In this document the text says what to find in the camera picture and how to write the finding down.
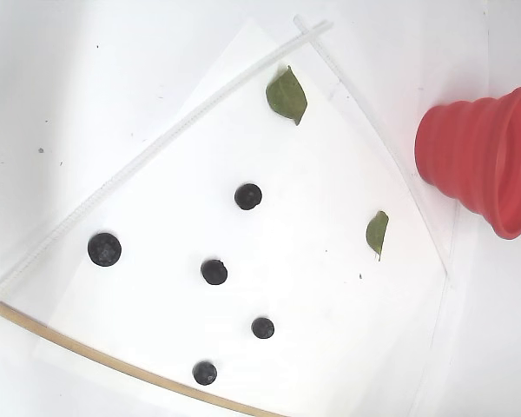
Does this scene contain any large green leaf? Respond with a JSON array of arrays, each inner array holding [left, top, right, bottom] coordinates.
[[265, 64, 308, 127]]

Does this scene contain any large dark blueberry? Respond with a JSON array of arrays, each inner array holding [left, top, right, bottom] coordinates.
[[87, 232, 123, 268]]

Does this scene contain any long wooden dowel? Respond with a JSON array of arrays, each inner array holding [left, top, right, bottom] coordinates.
[[0, 290, 290, 417]]

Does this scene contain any small narrow green leaf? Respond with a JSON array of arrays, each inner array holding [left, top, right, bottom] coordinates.
[[365, 210, 390, 262]]

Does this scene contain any small dark blueberry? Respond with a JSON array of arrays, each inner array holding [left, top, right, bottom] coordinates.
[[234, 182, 263, 211], [250, 316, 275, 340], [192, 361, 219, 387], [200, 259, 228, 287]]

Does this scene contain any white paper sheet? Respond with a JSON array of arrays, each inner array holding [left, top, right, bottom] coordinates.
[[32, 16, 451, 417]]

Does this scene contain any long white ridged rod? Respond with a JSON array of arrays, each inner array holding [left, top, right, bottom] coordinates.
[[293, 14, 457, 283], [0, 19, 334, 316]]

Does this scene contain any red collapsible silicone cup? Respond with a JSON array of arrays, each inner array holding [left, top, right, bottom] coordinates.
[[414, 86, 521, 241]]

